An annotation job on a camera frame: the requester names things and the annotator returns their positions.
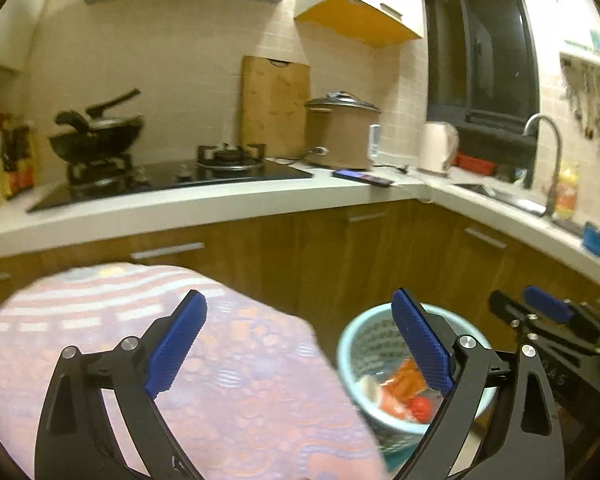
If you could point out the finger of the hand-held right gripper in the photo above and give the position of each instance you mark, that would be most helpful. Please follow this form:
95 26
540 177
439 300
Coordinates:
547 302
510 310

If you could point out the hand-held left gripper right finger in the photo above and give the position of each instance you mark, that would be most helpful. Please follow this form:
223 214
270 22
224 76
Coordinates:
422 345

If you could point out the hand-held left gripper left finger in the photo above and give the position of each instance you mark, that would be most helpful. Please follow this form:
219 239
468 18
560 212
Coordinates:
175 345

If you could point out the orange snack packet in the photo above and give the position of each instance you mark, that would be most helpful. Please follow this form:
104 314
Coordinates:
405 380

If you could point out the red wrapper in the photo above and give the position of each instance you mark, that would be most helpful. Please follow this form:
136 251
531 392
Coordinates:
421 407

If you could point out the light blue perforated basket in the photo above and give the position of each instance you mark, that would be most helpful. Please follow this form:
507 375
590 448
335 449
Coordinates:
360 340

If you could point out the blue cup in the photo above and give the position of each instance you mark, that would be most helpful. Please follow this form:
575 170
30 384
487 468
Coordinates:
597 240

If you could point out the pink patterned tablecloth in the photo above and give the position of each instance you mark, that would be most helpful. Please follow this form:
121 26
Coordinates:
255 410

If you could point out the orange dish soap bottle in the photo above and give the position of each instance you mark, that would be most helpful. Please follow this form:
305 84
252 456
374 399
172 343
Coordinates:
566 192

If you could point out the metal sink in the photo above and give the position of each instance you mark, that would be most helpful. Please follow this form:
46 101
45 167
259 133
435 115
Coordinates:
505 197

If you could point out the metal faucet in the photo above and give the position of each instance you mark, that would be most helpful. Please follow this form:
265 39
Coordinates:
557 160

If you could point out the wooden base cabinet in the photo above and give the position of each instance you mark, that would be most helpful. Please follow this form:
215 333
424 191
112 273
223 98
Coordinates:
290 250

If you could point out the black gas stove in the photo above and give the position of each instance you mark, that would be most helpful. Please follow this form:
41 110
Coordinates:
180 180

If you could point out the black smartphone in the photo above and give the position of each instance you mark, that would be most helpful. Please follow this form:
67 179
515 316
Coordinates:
362 177

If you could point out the white electric kettle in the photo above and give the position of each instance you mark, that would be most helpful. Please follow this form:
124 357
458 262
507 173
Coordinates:
437 147

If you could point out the black wok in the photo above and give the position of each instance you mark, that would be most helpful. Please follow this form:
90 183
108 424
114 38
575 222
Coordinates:
100 137

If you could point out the brown rice cooker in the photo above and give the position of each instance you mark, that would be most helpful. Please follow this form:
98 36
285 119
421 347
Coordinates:
337 135

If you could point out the wooden cutting board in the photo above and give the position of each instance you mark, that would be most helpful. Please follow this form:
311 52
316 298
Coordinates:
272 105

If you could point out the dark window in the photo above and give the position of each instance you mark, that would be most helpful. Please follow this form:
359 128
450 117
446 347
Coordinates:
480 50

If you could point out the white water heater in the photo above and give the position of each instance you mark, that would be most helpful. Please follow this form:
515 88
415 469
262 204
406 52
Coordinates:
587 40

